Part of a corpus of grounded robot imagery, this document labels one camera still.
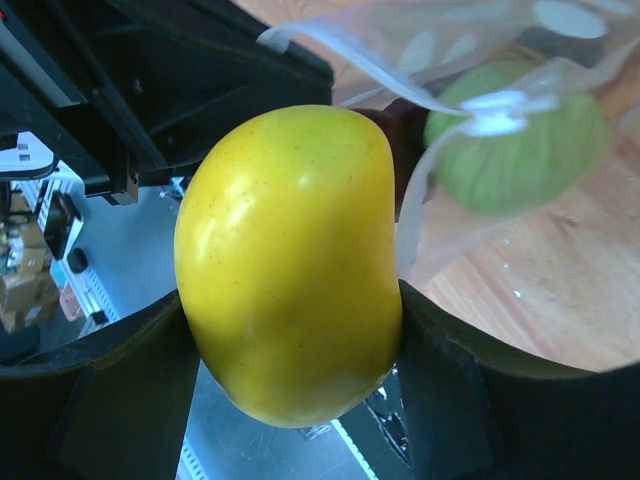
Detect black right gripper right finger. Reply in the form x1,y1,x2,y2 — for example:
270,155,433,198
398,283,639,479

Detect white bag zipper slider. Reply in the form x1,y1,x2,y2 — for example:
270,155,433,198
461,90,528,137

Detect dark brown toy chestnut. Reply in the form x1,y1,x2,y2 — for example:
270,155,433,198
358,99,430,220

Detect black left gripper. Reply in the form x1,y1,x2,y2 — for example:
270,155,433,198
1,1,334,205

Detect clear polka dot zip bag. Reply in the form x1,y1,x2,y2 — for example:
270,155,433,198
259,1,639,284

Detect green toy cabbage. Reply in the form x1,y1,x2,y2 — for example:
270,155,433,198
434,92,609,216

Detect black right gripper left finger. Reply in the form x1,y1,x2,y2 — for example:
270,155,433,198
1,292,200,479

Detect yellow toy mango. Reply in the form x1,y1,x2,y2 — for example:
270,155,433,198
174,105,402,428

